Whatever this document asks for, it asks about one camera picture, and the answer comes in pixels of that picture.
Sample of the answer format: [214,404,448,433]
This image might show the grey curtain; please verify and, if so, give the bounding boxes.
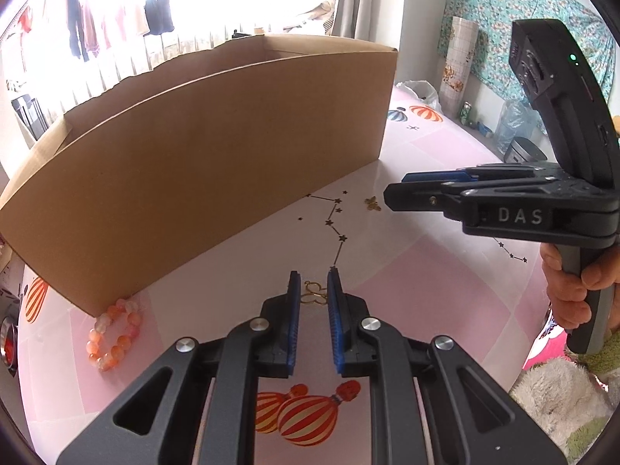
[336,0,404,89]

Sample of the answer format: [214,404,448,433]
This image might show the pink printed bag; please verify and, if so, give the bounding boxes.
[522,310,572,375]

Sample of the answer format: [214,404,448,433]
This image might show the printed paper roll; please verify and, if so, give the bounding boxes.
[439,15,480,118]

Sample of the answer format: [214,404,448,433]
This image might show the brown cardboard box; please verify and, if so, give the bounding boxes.
[0,34,399,318]

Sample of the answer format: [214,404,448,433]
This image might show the orange bead bracelet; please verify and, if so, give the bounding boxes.
[86,299,142,373]

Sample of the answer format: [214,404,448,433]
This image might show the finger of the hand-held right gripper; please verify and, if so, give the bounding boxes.
[401,161,567,185]
[384,177,570,221]

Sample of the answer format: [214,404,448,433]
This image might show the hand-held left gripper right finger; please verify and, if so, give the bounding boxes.
[327,266,567,465]

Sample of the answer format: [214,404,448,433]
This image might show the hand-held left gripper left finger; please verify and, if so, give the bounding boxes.
[55,270,301,465]

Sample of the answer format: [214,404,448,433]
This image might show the person's right hand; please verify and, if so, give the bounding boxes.
[541,242,620,333]

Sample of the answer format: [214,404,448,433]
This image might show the clear bluish plastic bag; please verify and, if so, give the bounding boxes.
[494,98,539,154]

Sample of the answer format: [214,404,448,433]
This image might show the grey round device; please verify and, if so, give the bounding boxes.
[504,138,549,164]

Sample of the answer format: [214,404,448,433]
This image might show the pile of folded cloth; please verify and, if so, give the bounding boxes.
[291,0,340,36]

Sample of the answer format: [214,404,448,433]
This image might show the pink balloon print tablecloth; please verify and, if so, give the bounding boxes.
[14,82,572,465]

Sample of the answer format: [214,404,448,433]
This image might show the fluffy white green garment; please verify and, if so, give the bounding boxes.
[508,361,616,463]

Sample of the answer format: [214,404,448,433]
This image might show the teal floral cloth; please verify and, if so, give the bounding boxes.
[438,0,616,103]

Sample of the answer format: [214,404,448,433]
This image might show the white plastic bag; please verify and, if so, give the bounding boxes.
[397,80,443,113]

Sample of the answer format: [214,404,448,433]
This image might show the balcony railing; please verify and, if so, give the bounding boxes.
[0,22,272,124]

